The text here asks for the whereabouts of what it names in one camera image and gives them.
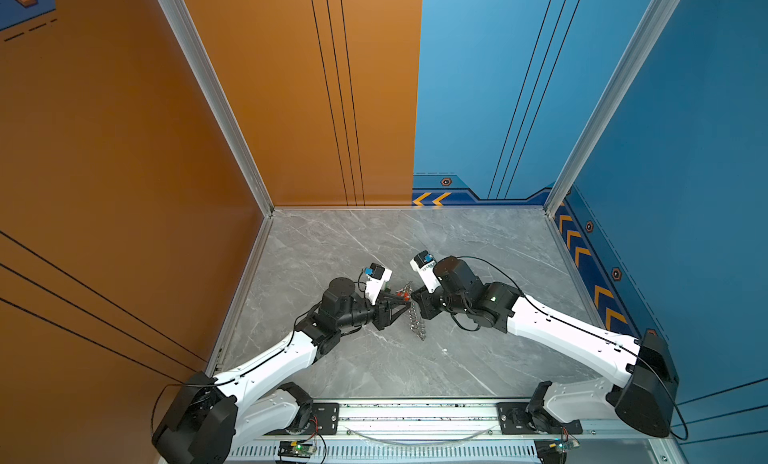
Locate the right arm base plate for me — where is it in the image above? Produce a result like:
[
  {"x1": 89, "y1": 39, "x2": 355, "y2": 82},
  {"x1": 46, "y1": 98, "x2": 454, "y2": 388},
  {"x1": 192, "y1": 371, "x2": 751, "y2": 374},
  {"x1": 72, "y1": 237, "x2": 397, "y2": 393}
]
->
[{"x1": 496, "y1": 401, "x2": 584, "y2": 435}]

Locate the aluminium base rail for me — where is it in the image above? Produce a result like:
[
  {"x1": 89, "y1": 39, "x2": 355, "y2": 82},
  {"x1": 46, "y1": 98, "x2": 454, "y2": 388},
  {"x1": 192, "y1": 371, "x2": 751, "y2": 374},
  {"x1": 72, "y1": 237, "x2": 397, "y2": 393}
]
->
[{"x1": 222, "y1": 398, "x2": 686, "y2": 463}]

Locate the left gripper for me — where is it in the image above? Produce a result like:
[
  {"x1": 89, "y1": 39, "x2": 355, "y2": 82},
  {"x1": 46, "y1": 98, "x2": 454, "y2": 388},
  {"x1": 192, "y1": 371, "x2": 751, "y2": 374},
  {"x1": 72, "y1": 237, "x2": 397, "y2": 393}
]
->
[{"x1": 335, "y1": 291, "x2": 410, "y2": 333}]

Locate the aluminium corner post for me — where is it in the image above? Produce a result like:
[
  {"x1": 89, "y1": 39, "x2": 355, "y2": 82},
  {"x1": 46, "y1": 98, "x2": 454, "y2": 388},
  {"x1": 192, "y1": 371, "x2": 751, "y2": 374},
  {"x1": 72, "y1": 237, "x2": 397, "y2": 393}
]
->
[
  {"x1": 157, "y1": 0, "x2": 274, "y2": 218},
  {"x1": 543, "y1": 0, "x2": 681, "y2": 218}
]

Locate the green circuit board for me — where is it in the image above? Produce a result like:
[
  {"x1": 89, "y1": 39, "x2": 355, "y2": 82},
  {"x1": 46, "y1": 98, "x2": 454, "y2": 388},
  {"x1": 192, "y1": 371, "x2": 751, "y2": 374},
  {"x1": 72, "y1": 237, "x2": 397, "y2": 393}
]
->
[
  {"x1": 276, "y1": 441, "x2": 318, "y2": 463},
  {"x1": 534, "y1": 439, "x2": 581, "y2": 464}
]

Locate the green circuit board right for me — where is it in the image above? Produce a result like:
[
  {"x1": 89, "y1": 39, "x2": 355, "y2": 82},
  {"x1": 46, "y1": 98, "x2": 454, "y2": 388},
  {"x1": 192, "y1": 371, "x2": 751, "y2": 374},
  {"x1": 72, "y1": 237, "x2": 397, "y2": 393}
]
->
[{"x1": 534, "y1": 439, "x2": 581, "y2": 464}]

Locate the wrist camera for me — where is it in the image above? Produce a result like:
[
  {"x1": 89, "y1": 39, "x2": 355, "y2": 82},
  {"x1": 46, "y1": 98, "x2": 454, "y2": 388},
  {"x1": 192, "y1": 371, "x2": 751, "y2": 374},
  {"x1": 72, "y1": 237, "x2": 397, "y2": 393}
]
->
[
  {"x1": 363, "y1": 263, "x2": 392, "y2": 305},
  {"x1": 410, "y1": 250, "x2": 440, "y2": 293}
]

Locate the aluminium corner post left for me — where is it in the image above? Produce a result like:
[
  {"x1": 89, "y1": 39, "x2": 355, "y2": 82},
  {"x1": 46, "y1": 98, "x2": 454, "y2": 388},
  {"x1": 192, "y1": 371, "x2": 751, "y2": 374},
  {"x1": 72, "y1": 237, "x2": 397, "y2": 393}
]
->
[{"x1": 157, "y1": 0, "x2": 274, "y2": 218}]

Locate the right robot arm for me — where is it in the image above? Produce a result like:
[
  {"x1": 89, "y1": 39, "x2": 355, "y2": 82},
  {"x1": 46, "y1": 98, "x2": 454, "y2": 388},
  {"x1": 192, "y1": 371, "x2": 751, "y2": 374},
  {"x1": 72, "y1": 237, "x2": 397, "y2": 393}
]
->
[{"x1": 410, "y1": 251, "x2": 681, "y2": 438}]

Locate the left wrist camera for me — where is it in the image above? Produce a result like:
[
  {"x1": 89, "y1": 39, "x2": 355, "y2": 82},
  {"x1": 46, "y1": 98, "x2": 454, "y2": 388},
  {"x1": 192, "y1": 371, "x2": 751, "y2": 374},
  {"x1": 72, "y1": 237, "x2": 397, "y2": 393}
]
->
[{"x1": 363, "y1": 263, "x2": 392, "y2": 305}]

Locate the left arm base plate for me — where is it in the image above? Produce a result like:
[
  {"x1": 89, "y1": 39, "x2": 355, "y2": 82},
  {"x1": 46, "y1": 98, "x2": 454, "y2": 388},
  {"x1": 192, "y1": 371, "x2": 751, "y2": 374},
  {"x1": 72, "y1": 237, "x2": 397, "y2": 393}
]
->
[{"x1": 266, "y1": 401, "x2": 340, "y2": 436}]

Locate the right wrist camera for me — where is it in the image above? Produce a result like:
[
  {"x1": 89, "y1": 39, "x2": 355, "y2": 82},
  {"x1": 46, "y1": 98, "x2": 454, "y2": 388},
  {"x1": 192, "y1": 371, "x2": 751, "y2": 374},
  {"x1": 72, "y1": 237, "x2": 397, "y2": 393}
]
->
[{"x1": 410, "y1": 250, "x2": 440, "y2": 293}]

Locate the green circuit board left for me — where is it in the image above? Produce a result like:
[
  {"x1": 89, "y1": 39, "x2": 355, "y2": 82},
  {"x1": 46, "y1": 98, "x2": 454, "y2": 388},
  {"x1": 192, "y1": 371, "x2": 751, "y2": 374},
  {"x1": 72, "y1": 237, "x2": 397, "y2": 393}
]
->
[{"x1": 276, "y1": 441, "x2": 318, "y2": 463}]

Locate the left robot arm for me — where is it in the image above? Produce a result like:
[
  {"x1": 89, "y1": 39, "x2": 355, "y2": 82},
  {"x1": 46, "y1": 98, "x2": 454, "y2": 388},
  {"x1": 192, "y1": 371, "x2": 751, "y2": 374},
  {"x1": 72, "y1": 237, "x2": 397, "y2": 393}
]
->
[{"x1": 151, "y1": 277, "x2": 411, "y2": 463}]

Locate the aluminium corner post right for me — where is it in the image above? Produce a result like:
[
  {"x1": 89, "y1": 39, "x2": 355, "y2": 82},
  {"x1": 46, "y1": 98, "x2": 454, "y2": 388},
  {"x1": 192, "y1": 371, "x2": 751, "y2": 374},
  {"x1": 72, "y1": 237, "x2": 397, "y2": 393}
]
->
[{"x1": 543, "y1": 0, "x2": 681, "y2": 218}]

